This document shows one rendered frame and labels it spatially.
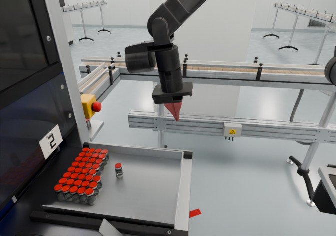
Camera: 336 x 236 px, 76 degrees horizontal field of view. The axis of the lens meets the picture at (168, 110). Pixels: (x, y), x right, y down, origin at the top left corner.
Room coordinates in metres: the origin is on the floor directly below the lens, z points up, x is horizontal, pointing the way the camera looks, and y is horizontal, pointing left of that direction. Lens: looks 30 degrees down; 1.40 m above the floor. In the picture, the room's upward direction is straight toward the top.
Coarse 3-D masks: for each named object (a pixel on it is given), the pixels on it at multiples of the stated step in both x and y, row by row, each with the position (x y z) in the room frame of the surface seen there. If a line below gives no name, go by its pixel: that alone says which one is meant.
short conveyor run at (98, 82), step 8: (104, 64) 1.36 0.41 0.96; (112, 64) 1.33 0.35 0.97; (88, 72) 1.21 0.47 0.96; (96, 72) 1.24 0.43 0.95; (104, 72) 1.20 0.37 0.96; (112, 72) 1.29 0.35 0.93; (88, 80) 1.16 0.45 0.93; (96, 80) 1.08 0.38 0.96; (104, 80) 1.16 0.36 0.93; (112, 80) 1.21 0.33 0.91; (120, 80) 1.37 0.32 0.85; (80, 88) 1.05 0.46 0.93; (88, 88) 0.99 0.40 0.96; (96, 88) 1.04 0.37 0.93; (104, 88) 1.11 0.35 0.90; (112, 88) 1.22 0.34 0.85; (96, 96) 1.00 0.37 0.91; (104, 96) 1.09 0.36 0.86
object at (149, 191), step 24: (96, 144) 0.61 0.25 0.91; (144, 168) 0.52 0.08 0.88; (168, 168) 0.52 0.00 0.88; (120, 192) 0.42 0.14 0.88; (144, 192) 0.42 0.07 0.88; (168, 192) 0.42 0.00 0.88; (96, 216) 0.34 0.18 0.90; (120, 216) 0.33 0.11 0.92; (144, 216) 0.35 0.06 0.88; (168, 216) 0.35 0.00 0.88
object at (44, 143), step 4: (56, 128) 0.52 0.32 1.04; (52, 132) 0.50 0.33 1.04; (56, 132) 0.51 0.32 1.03; (48, 136) 0.48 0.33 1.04; (56, 136) 0.51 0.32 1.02; (60, 136) 0.52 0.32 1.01; (44, 140) 0.46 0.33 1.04; (48, 140) 0.48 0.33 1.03; (56, 140) 0.50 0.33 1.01; (60, 140) 0.52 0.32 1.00; (40, 144) 0.45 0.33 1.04; (44, 144) 0.46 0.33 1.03; (48, 144) 0.47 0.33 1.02; (52, 144) 0.48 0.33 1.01; (56, 144) 0.50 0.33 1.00; (44, 148) 0.45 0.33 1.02; (48, 148) 0.47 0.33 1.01; (52, 148) 0.48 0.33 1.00; (44, 152) 0.45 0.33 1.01; (48, 152) 0.46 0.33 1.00; (44, 156) 0.44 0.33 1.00
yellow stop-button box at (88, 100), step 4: (80, 96) 0.75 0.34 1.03; (84, 96) 0.75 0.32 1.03; (88, 96) 0.75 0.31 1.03; (92, 96) 0.75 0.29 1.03; (84, 100) 0.72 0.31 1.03; (88, 100) 0.72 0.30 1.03; (92, 100) 0.74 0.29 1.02; (84, 104) 0.70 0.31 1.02; (88, 104) 0.70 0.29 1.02; (92, 104) 0.73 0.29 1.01; (84, 108) 0.70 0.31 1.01; (88, 108) 0.70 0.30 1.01; (92, 108) 0.72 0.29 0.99; (84, 112) 0.70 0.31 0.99; (88, 112) 0.70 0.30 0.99; (92, 112) 0.72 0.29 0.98; (88, 116) 0.70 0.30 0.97
